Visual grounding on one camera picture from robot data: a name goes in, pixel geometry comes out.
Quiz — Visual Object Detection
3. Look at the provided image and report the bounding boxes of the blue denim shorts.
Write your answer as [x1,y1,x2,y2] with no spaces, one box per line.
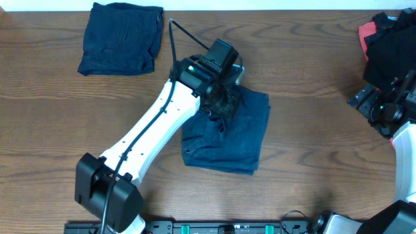
[181,86,270,175]

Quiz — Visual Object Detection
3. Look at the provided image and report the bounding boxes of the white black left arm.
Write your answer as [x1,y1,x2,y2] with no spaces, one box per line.
[75,55,245,233]

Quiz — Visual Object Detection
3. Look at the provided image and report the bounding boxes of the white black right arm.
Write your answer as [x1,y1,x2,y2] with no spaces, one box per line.
[313,84,415,234]

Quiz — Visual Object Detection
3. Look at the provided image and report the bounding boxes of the black garment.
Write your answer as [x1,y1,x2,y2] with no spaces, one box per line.
[363,8,415,94]

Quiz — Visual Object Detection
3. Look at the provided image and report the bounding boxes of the red garment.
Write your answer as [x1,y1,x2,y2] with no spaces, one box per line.
[357,21,396,149]

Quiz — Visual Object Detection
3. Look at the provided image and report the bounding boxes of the folded dark blue shorts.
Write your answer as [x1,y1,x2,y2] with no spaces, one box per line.
[77,3,163,76]

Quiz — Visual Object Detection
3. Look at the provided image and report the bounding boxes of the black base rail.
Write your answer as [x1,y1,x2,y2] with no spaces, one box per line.
[63,220,315,234]

